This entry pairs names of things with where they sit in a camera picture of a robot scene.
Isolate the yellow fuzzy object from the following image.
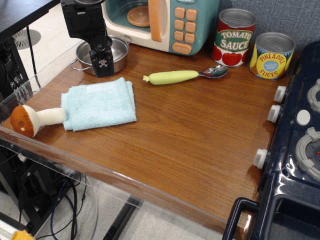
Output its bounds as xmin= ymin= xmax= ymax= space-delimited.
xmin=11 ymin=230 xmax=34 ymax=240

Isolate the tomato sauce can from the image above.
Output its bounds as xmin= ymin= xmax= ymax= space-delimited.
xmin=212 ymin=8 xmax=257 ymax=67

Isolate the blue cable under table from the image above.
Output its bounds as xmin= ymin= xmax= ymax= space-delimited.
xmin=49 ymin=178 xmax=78 ymax=240

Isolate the light blue folded cloth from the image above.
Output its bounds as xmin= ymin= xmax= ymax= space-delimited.
xmin=61 ymin=77 xmax=137 ymax=132

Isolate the pineapple slices can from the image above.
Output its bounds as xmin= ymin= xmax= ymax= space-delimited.
xmin=249 ymin=32 xmax=296 ymax=80

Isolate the dark blue toy stove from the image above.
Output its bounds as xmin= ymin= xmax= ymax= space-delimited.
xmin=223 ymin=41 xmax=320 ymax=240

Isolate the spoon with green carrot handle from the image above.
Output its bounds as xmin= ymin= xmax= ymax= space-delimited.
xmin=142 ymin=65 xmax=229 ymax=85

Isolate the teal toy microwave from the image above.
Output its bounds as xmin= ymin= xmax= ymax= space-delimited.
xmin=102 ymin=0 xmax=220 ymax=56

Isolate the small steel pot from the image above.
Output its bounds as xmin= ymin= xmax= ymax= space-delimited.
xmin=70 ymin=35 xmax=132 ymax=76

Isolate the plush brown mushroom toy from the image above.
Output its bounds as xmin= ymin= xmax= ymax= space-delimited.
xmin=10 ymin=105 xmax=67 ymax=138

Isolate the black side desk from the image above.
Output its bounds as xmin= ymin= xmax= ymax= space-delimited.
xmin=0 ymin=0 xmax=60 ymax=101

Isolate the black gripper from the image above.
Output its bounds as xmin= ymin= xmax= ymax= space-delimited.
xmin=60 ymin=0 xmax=115 ymax=77

